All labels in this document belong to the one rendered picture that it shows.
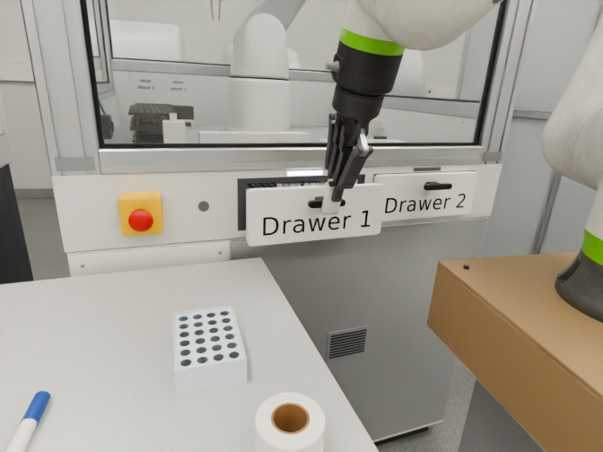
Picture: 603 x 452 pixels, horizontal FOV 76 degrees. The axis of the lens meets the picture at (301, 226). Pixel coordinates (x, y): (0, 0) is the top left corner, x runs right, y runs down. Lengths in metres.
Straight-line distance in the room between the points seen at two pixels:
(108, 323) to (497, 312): 0.54
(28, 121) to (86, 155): 3.52
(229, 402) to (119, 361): 0.17
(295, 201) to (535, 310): 0.43
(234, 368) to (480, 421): 0.42
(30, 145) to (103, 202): 3.55
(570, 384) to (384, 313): 0.67
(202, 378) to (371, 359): 0.73
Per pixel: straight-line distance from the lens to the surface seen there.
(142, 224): 0.73
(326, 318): 1.01
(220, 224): 0.82
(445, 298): 0.61
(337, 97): 0.60
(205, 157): 0.77
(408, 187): 0.95
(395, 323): 1.13
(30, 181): 4.41
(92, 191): 0.79
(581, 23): 2.61
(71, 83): 0.77
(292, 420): 0.45
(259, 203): 0.72
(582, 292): 0.59
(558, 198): 2.53
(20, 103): 4.30
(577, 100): 0.69
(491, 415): 0.72
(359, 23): 0.56
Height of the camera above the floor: 1.11
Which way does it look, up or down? 20 degrees down
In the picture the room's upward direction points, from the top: 3 degrees clockwise
